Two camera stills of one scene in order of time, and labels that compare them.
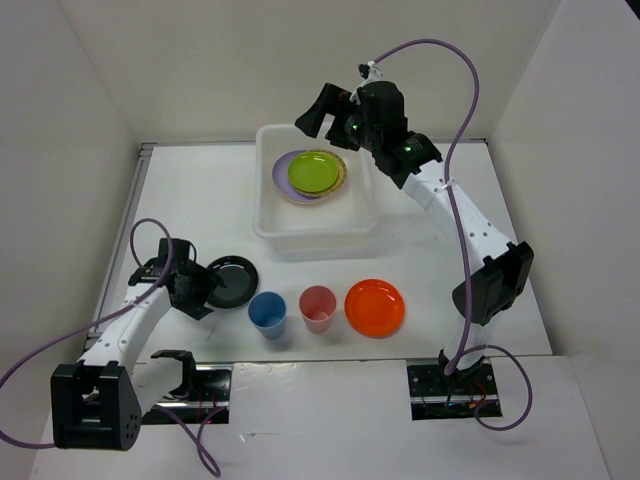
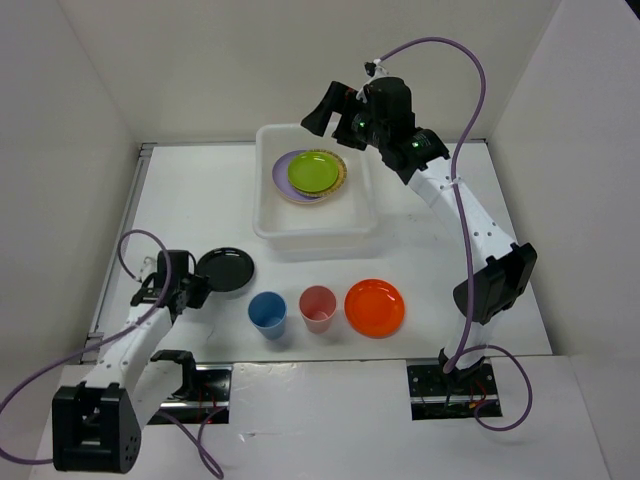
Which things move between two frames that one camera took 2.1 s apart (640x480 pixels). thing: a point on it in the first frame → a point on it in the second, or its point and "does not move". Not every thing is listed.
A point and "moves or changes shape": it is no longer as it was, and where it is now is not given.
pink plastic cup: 317,304 does not move
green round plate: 313,171 does not move
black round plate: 240,279 moves or changes shape
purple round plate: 280,176 does not move
